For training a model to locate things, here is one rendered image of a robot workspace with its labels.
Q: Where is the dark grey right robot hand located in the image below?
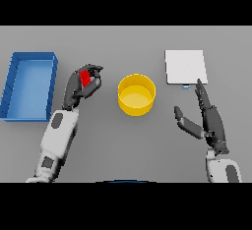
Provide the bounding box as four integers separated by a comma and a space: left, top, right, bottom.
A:
173, 78, 230, 156

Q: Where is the red beaker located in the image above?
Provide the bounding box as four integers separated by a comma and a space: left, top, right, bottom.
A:
80, 70, 94, 97

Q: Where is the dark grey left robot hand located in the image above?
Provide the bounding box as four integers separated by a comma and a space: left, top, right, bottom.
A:
61, 63, 104, 112

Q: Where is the yellow round bowl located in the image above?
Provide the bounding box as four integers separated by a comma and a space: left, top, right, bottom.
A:
117, 73, 157, 117

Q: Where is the blue rectangular tray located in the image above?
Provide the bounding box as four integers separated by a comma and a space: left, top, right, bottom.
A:
0, 51, 59, 123

